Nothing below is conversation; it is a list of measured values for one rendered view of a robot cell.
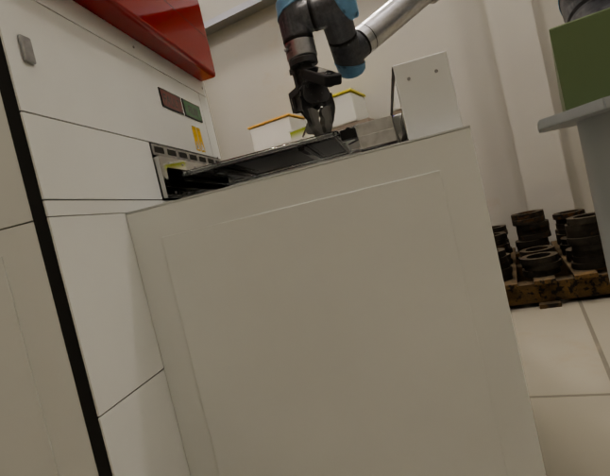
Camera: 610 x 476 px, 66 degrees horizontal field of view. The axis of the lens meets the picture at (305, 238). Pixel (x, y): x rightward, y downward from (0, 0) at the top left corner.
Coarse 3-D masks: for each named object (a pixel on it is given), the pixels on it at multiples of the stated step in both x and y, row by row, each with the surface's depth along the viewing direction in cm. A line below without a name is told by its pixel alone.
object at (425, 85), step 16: (400, 64) 82; (416, 64) 81; (432, 64) 81; (448, 64) 81; (400, 80) 82; (416, 80) 82; (432, 80) 81; (448, 80) 81; (400, 96) 82; (416, 96) 82; (432, 96) 81; (448, 96) 81; (416, 112) 82; (432, 112) 82; (448, 112) 81; (416, 128) 82; (432, 128) 82; (448, 128) 81
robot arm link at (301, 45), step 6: (288, 42) 112; (294, 42) 111; (300, 42) 111; (306, 42) 111; (312, 42) 112; (288, 48) 113; (294, 48) 112; (300, 48) 111; (306, 48) 111; (312, 48) 112; (288, 54) 113; (294, 54) 112; (300, 54) 112; (306, 54) 112; (312, 54) 113; (288, 60) 114
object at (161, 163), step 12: (156, 156) 103; (156, 168) 103; (168, 168) 107; (180, 168) 112; (192, 168) 119; (168, 180) 105; (228, 180) 145; (168, 192) 103; (180, 192) 110; (192, 192) 116; (204, 192) 124
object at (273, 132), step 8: (272, 120) 402; (280, 120) 400; (288, 120) 397; (296, 120) 408; (248, 128) 413; (256, 128) 411; (264, 128) 407; (272, 128) 404; (280, 128) 401; (288, 128) 398; (256, 136) 412; (264, 136) 408; (272, 136) 405; (280, 136) 402; (288, 136) 399; (256, 144) 413; (264, 144) 409; (272, 144) 406; (280, 144) 403
